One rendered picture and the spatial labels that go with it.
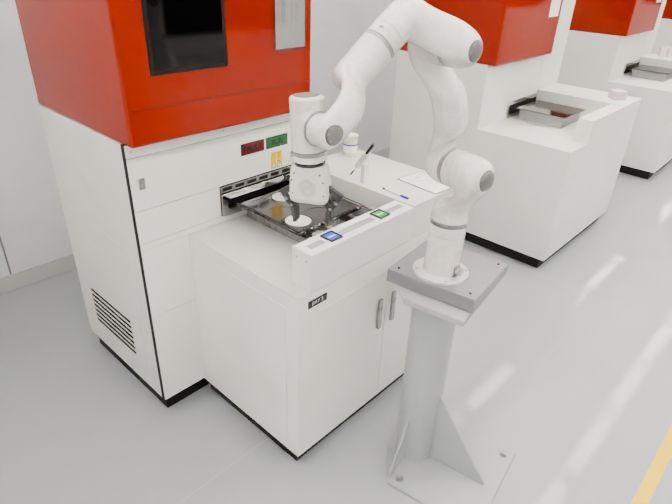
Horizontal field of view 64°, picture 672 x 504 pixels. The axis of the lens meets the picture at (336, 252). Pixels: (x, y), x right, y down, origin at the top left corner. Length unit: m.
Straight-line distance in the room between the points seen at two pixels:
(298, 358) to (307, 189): 0.74
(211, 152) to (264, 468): 1.26
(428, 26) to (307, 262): 0.79
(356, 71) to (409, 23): 0.18
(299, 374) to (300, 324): 0.22
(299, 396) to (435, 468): 0.66
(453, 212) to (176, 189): 1.01
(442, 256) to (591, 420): 1.29
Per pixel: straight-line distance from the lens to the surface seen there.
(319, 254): 1.73
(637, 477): 2.64
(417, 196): 2.18
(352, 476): 2.30
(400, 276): 1.83
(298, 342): 1.85
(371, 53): 1.35
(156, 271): 2.17
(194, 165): 2.10
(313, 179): 1.33
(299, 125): 1.28
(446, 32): 1.45
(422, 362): 2.00
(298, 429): 2.14
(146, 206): 2.04
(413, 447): 2.30
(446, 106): 1.57
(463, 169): 1.64
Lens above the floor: 1.81
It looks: 29 degrees down
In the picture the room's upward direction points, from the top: 2 degrees clockwise
